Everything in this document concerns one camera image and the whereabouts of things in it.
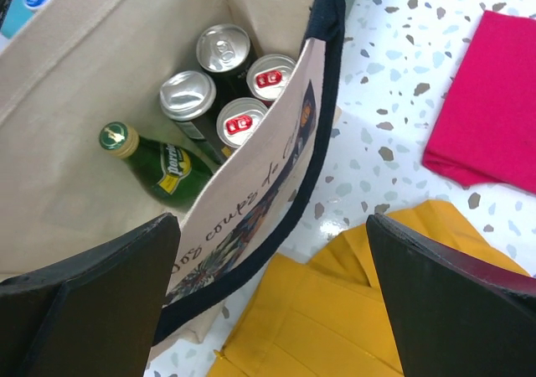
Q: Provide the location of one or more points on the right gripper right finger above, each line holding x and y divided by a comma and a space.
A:
451, 313

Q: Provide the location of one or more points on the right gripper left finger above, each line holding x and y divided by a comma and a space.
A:
93, 314

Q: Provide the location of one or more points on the green glass bottle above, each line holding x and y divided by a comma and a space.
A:
171, 174

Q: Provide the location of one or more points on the red tab can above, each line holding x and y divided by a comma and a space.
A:
238, 119
268, 77

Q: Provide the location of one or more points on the beige canvas tote bag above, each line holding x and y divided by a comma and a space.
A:
79, 88

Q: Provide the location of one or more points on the mustard yellow cloth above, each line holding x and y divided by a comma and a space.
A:
327, 317

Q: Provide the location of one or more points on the red folded cloth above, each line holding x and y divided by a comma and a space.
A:
485, 132

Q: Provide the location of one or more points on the silver top can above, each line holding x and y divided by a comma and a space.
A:
225, 53

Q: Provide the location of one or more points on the teal folded cloth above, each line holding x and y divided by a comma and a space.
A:
17, 16

